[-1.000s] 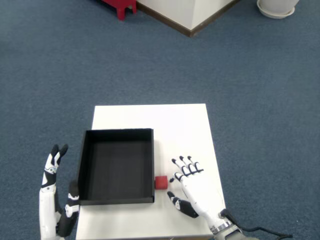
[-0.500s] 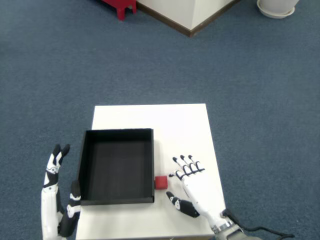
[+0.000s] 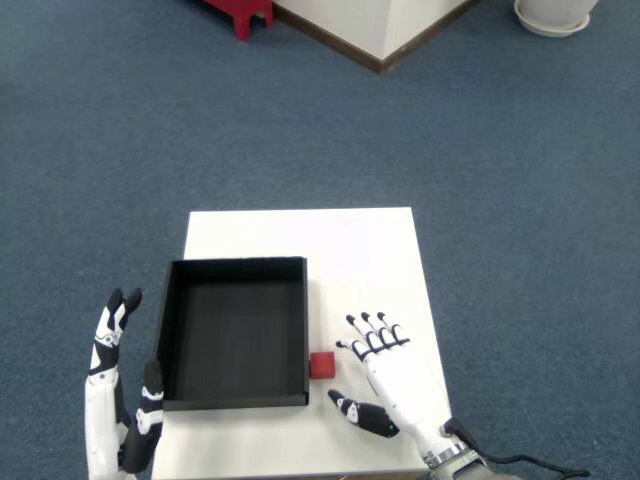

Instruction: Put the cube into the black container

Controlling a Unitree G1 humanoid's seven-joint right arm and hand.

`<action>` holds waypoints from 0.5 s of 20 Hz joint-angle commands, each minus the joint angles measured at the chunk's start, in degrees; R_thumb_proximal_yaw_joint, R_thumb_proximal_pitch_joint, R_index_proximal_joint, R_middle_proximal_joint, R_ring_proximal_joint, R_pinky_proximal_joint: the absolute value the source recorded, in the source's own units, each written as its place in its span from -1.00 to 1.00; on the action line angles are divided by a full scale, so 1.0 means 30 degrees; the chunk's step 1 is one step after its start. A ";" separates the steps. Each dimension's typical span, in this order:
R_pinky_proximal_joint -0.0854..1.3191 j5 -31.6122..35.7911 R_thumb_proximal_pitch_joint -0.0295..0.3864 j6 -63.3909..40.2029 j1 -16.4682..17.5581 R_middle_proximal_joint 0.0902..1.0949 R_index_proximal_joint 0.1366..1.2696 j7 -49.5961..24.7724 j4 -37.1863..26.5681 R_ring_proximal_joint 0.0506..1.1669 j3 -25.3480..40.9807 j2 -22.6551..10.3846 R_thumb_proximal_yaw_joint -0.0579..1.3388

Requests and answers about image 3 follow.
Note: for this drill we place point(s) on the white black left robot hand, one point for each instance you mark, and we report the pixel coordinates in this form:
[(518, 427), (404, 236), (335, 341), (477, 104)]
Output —
[(100, 430)]

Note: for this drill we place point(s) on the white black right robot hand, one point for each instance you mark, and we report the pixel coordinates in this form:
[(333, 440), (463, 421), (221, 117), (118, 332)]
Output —
[(410, 395)]

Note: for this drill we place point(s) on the small red cube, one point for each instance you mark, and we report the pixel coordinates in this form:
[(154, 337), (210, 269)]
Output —
[(323, 365)]

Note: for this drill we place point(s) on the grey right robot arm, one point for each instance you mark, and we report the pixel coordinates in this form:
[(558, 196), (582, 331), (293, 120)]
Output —
[(460, 470)]

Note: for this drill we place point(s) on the black open box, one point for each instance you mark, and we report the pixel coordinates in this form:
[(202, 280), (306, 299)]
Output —
[(235, 330)]

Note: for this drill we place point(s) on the white pot saucer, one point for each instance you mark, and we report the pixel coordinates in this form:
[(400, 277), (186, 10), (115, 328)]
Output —
[(551, 30)]

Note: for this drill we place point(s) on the white plant pot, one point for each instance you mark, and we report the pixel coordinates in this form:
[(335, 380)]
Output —
[(556, 9)]

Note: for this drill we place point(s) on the red plastic stool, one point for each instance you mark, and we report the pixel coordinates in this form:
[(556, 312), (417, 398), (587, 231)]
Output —
[(243, 15)]

